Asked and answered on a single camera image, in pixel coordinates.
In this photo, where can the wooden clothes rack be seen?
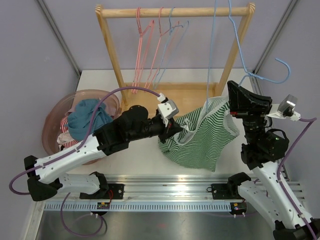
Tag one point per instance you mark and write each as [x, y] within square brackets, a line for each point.
[189, 95]

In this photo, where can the green white striped tank top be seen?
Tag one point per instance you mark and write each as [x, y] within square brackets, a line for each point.
[206, 132]

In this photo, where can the blue wire hanger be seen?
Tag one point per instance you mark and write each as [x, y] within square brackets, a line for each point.
[236, 50]
[176, 34]

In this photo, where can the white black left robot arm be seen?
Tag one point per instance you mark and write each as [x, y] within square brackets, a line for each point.
[49, 176]

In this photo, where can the aluminium frame post left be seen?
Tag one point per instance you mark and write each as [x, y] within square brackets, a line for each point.
[58, 35]

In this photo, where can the pink translucent plastic basket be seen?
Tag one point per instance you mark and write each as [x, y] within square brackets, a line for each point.
[52, 125]

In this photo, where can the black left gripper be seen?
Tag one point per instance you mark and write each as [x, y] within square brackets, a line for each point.
[172, 128]

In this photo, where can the mauve pink tank top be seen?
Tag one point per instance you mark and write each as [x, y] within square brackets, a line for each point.
[105, 100]

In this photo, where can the slotted white cable duct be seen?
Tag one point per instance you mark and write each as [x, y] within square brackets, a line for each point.
[120, 206]

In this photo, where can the aluminium frame post right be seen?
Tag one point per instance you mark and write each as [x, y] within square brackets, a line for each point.
[276, 34]

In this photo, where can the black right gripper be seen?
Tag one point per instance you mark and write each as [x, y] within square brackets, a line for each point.
[259, 106]

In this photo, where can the red white striped tank top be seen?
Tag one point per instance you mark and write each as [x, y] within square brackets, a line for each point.
[64, 139]

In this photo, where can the aluminium mounting rail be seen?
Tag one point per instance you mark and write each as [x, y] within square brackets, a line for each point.
[170, 188]

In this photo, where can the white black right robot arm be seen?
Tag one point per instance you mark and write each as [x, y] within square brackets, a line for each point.
[264, 153]

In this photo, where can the aluminium frame post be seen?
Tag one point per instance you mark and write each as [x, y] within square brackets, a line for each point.
[58, 35]
[276, 34]

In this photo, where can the blue tank top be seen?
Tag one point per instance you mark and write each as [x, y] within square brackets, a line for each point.
[78, 121]

